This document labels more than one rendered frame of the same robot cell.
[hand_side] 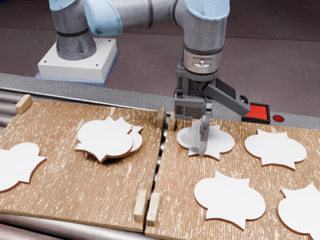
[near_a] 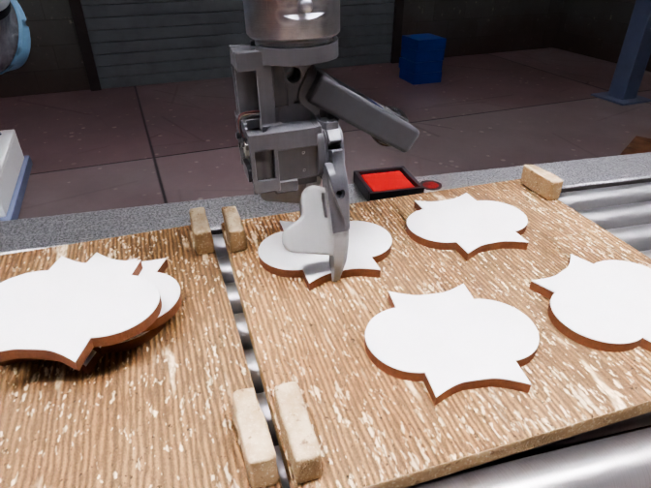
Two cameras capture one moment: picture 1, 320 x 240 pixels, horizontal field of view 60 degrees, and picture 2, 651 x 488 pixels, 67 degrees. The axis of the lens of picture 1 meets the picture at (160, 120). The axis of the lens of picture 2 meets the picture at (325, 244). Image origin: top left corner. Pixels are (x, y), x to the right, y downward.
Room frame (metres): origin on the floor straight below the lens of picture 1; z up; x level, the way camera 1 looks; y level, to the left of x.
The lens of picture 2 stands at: (0.10, 0.09, 1.22)
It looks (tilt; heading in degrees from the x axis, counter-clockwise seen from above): 32 degrees down; 333
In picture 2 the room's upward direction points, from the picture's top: straight up
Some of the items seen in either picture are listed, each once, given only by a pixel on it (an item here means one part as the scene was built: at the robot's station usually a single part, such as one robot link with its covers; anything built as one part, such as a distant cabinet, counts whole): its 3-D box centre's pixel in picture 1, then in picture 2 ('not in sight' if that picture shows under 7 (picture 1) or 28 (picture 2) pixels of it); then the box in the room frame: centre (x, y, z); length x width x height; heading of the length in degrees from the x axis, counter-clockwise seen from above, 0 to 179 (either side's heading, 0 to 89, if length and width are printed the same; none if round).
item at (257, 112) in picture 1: (255, 113); (387, 185); (0.61, -0.27, 0.92); 0.06 x 0.06 x 0.01; 76
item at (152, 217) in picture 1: (154, 209); (296, 430); (0.29, 0.01, 0.95); 0.06 x 0.02 x 0.03; 170
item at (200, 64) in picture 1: (202, 57); (293, 12); (0.49, -0.08, 1.16); 0.08 x 0.08 x 0.05
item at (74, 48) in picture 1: (74, 38); not in sight; (1.00, 0.32, 0.97); 0.15 x 0.15 x 0.10
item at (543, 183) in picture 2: not in sight; (541, 181); (0.49, -0.42, 0.95); 0.06 x 0.02 x 0.03; 170
